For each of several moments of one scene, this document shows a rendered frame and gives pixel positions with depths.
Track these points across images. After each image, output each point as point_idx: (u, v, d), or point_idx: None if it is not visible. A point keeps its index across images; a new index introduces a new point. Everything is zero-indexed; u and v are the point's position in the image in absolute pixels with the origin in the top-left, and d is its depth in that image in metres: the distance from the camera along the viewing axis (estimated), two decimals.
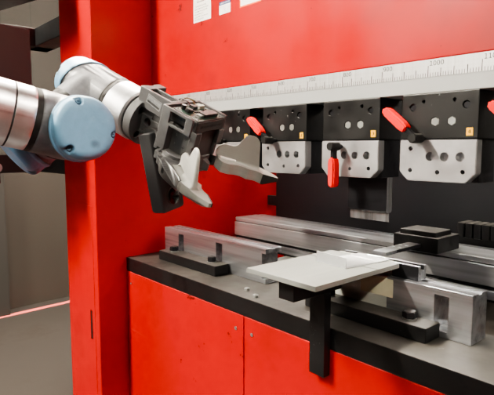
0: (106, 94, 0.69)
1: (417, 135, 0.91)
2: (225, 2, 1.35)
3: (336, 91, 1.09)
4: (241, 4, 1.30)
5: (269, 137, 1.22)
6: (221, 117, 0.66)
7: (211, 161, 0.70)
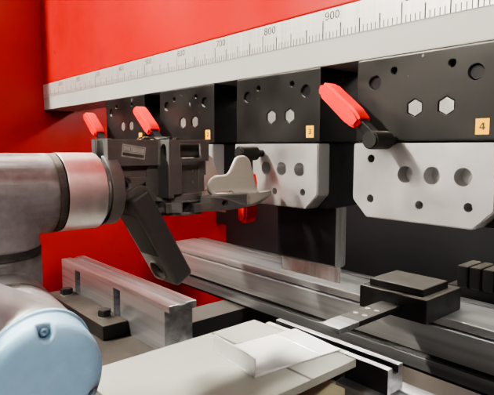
0: (67, 173, 0.45)
1: (380, 133, 0.47)
2: None
3: (255, 60, 0.65)
4: None
5: (162, 137, 0.78)
6: None
7: None
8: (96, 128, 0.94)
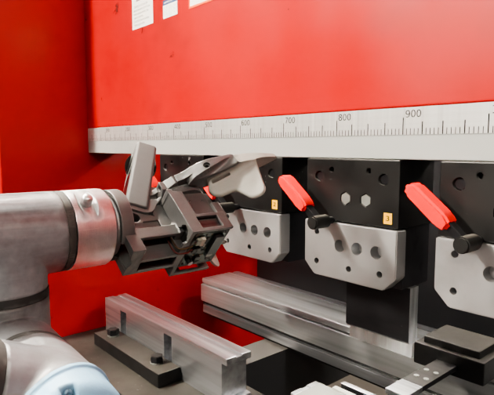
0: None
1: (471, 240, 0.50)
2: (170, 1, 0.94)
3: (328, 143, 0.68)
4: (191, 3, 0.89)
5: (227, 203, 0.81)
6: (227, 230, 0.53)
7: (199, 180, 0.56)
8: (153, 183, 0.97)
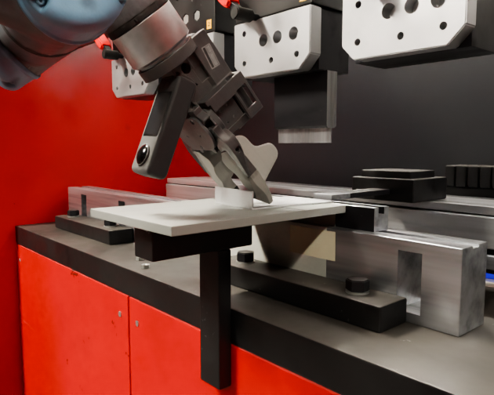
0: (165, 3, 0.51)
1: None
2: None
3: None
4: None
5: None
6: None
7: (199, 147, 0.62)
8: (103, 41, 0.99)
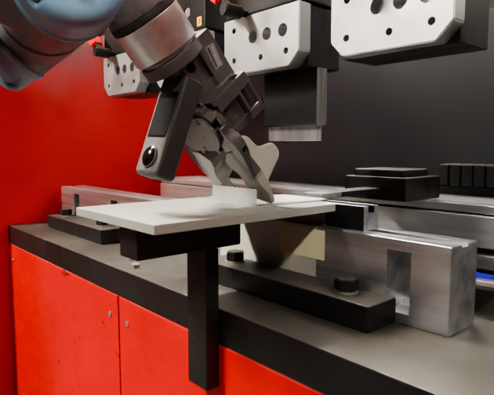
0: (173, 1, 0.50)
1: None
2: None
3: None
4: None
5: None
6: None
7: (199, 147, 0.61)
8: (95, 38, 0.99)
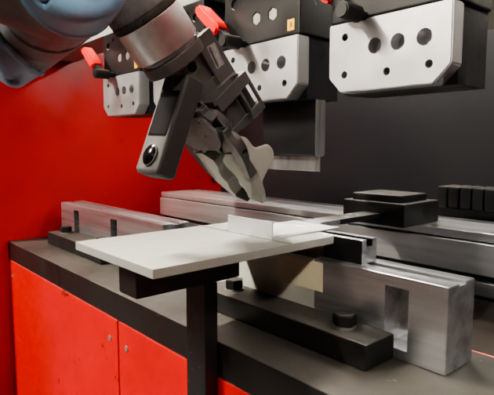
0: (175, 1, 0.51)
1: (350, 3, 0.52)
2: None
3: None
4: None
5: None
6: None
7: (201, 148, 0.61)
8: (95, 59, 0.99)
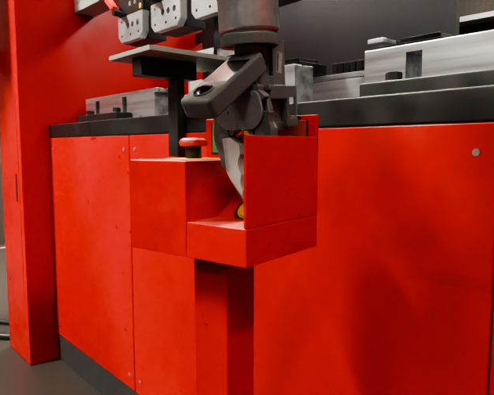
0: None
1: None
2: None
3: None
4: None
5: None
6: None
7: (230, 133, 0.63)
8: (113, 5, 1.52)
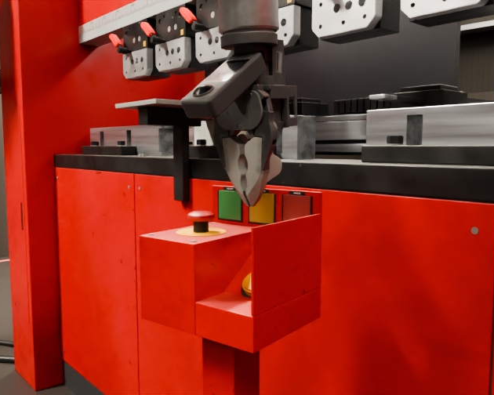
0: None
1: None
2: None
3: None
4: None
5: (157, 37, 1.38)
6: None
7: (230, 133, 0.63)
8: (118, 41, 1.55)
